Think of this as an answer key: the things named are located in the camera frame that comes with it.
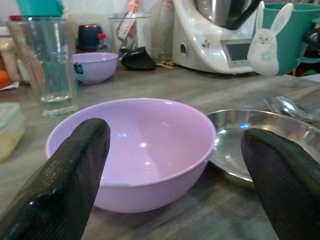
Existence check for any clear glass jar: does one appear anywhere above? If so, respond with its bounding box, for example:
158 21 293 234
107 13 152 55

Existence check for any black computer mouse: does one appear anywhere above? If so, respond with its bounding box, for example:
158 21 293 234
120 46 157 71

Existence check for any clear plastic bottle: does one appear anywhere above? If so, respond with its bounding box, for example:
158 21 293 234
150 0 175 64

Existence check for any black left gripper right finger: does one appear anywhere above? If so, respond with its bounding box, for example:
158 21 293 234
240 127 320 240

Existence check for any small purple plastic bowl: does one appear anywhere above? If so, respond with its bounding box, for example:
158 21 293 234
72 52 119 85

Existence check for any stainless steel plate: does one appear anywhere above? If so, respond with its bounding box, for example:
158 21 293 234
206 108 320 190

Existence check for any white kitchen food processor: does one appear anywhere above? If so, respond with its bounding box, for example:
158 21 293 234
172 0 262 75

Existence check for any silver metal spoon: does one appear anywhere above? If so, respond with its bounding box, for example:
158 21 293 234
276 96 320 124

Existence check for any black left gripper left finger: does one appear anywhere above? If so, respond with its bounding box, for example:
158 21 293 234
0 117 111 240

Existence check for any clear drinking glass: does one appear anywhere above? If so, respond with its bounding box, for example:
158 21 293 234
6 17 79 120

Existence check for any large purple plastic bowl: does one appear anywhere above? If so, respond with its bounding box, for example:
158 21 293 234
45 97 217 214

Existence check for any teal plastic box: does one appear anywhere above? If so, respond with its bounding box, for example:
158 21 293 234
16 0 65 18

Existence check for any dark blue round jar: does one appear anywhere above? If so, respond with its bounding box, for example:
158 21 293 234
77 24 108 52

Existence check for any teal bunny cup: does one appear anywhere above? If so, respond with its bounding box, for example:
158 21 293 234
247 1 320 77

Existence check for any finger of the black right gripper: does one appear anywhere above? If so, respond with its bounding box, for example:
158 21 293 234
303 27 320 48

